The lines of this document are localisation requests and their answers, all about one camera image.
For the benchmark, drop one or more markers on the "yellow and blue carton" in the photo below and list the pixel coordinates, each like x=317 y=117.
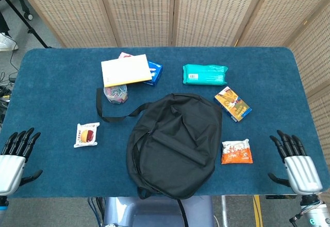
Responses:
x=232 y=104

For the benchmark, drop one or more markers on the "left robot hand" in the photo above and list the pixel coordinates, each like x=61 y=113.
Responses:
x=10 y=171

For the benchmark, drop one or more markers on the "teal tissue pack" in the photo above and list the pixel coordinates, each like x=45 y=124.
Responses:
x=206 y=74

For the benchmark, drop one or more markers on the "grey-blue robot torso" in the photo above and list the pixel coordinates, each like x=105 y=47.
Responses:
x=154 y=212

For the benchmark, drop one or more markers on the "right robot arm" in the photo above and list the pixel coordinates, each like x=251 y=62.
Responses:
x=314 y=211

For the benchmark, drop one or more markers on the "pink packet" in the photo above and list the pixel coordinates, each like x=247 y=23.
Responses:
x=125 y=55

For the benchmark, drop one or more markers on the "blue cardboard box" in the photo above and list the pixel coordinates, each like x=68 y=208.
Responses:
x=154 y=73

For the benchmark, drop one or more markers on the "black tripod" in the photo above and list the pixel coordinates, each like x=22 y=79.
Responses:
x=24 y=22

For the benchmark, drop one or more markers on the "white pad with yellow edge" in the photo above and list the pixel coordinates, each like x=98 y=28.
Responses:
x=126 y=69

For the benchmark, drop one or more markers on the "white snack packet burger picture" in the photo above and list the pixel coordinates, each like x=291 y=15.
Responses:
x=86 y=135

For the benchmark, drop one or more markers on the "wicker folding screen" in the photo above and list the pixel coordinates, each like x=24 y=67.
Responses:
x=144 y=10

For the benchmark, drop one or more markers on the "black backpack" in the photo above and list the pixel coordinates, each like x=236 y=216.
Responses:
x=175 y=144

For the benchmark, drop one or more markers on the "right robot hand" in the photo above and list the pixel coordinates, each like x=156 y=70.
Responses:
x=303 y=171

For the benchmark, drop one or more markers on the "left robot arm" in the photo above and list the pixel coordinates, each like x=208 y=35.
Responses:
x=3 y=205

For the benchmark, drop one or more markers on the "orange and white snack bag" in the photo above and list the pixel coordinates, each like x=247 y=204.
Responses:
x=236 y=152

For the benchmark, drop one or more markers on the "clear jar of coloured clips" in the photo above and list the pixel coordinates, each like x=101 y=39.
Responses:
x=116 y=95

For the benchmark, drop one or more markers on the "blue table mat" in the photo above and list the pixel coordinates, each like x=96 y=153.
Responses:
x=51 y=103

